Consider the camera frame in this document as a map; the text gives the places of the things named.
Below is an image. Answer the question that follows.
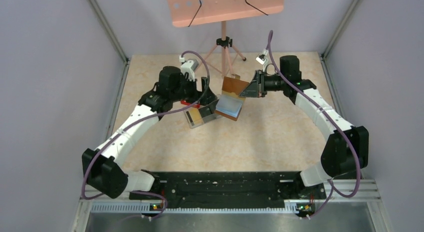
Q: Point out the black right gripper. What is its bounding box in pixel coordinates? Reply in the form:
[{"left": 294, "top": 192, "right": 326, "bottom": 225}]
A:
[{"left": 239, "top": 70, "right": 287, "bottom": 98}]

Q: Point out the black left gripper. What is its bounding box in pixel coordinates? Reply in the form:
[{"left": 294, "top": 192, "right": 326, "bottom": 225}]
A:
[{"left": 170, "top": 74, "right": 217, "bottom": 105}]

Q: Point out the brown leather card holder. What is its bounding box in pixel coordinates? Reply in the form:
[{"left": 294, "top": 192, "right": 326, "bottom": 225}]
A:
[{"left": 214, "top": 74, "right": 249, "bottom": 121}]

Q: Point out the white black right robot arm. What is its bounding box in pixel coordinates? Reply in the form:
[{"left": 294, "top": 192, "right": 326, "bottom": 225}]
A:
[{"left": 240, "top": 54, "right": 369, "bottom": 198}]

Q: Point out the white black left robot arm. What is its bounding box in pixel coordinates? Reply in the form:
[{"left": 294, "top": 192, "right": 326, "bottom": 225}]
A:
[{"left": 81, "top": 66, "right": 213, "bottom": 200}]

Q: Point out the clear acrylic card box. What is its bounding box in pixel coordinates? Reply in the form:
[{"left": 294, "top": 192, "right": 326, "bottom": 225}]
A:
[{"left": 183, "top": 99, "right": 222, "bottom": 129}]

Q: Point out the yellow card in box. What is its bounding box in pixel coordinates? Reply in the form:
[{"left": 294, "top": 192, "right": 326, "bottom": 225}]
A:
[{"left": 189, "top": 108, "right": 203, "bottom": 125}]

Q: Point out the pink music stand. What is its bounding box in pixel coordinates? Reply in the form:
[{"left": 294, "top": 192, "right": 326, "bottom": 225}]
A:
[{"left": 164, "top": 0, "right": 285, "bottom": 79}]

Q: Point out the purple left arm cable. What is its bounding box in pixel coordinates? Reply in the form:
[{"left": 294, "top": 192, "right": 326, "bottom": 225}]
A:
[{"left": 80, "top": 51, "right": 211, "bottom": 221}]

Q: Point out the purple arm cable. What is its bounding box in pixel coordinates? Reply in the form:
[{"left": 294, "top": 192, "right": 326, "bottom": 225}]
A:
[
  {"left": 266, "top": 30, "right": 362, "bottom": 220},
  {"left": 80, "top": 51, "right": 211, "bottom": 221}
]

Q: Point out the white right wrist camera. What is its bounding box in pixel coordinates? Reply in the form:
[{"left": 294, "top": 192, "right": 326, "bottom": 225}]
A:
[{"left": 255, "top": 49, "right": 269, "bottom": 65}]

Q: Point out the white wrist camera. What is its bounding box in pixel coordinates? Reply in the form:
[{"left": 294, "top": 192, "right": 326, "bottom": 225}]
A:
[
  {"left": 255, "top": 49, "right": 269, "bottom": 65},
  {"left": 179, "top": 55, "right": 199, "bottom": 77}
]

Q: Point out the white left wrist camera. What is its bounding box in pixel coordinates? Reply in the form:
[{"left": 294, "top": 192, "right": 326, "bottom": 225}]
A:
[{"left": 179, "top": 55, "right": 199, "bottom": 77}]

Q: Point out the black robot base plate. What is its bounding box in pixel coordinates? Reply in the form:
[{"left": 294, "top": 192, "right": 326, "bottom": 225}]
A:
[{"left": 97, "top": 171, "right": 361, "bottom": 212}]

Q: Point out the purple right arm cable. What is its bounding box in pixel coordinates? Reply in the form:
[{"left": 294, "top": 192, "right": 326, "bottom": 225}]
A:
[{"left": 266, "top": 30, "right": 362, "bottom": 220}]

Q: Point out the aluminium frame rail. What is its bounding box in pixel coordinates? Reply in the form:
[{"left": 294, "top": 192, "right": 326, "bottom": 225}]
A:
[{"left": 91, "top": 180, "right": 381, "bottom": 216}]

